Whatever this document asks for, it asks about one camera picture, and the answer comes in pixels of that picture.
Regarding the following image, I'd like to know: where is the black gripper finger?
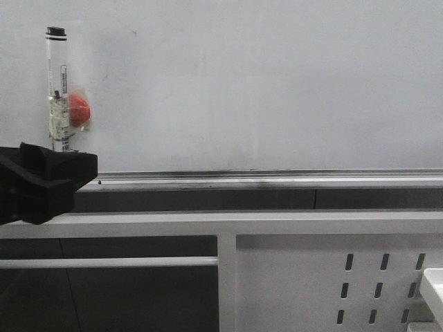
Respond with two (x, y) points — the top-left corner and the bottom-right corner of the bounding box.
(19, 142), (98, 190)
(1, 146), (73, 225)

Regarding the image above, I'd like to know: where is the red round magnet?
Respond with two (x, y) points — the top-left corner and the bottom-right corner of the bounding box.
(69, 89), (91, 131)

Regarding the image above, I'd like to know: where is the white whiteboard marker pen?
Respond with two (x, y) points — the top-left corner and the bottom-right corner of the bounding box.
(45, 26), (74, 152)

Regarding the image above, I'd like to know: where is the large white whiteboard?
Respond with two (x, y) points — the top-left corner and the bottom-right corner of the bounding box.
(1, 1), (442, 172)

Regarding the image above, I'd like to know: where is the white plastic bin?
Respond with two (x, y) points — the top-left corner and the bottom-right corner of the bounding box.
(419, 268), (443, 328)

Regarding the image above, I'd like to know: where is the aluminium whiteboard tray rail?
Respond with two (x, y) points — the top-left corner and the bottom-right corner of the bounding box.
(79, 169), (442, 193)

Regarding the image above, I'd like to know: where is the white metal pegboard frame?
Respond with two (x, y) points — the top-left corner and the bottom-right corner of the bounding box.
(1, 211), (442, 331)

